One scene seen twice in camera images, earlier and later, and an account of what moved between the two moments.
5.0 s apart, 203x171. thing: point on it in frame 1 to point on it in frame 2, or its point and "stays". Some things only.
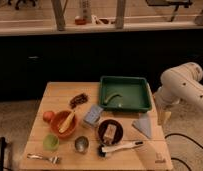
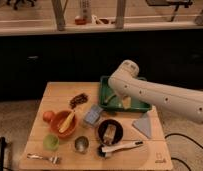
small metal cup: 81,143 stays
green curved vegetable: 111,96 stays
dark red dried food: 76,100 stays
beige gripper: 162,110 to 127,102
